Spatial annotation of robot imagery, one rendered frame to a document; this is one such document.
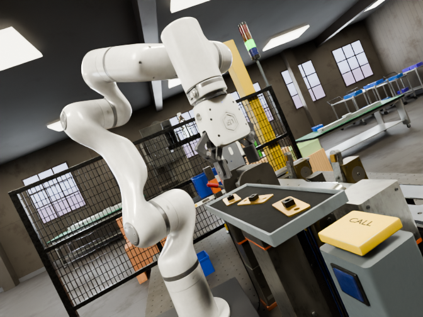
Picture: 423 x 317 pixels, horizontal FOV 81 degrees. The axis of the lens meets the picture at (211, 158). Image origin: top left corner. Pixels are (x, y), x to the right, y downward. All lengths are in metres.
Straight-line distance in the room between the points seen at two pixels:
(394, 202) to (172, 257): 0.57
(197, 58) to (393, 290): 0.45
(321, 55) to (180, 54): 10.14
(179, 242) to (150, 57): 0.53
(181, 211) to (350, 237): 0.56
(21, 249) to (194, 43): 9.05
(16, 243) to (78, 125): 8.63
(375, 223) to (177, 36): 0.44
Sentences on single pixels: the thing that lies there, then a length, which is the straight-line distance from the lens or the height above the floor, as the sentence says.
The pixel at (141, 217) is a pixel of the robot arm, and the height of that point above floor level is 1.21.
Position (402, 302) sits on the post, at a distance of 0.34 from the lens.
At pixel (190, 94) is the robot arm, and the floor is 1.42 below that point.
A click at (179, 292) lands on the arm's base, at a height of 0.96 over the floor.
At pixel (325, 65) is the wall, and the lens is 10.55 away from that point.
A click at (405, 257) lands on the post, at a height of 1.13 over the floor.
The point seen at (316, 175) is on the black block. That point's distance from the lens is 1.23.
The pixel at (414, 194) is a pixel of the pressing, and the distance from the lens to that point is 0.77.
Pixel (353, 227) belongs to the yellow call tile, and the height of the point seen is 1.16.
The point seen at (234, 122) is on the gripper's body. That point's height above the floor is 1.33.
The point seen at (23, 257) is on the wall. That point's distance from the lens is 9.39.
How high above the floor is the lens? 1.31
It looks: 3 degrees down
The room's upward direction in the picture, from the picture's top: 24 degrees counter-clockwise
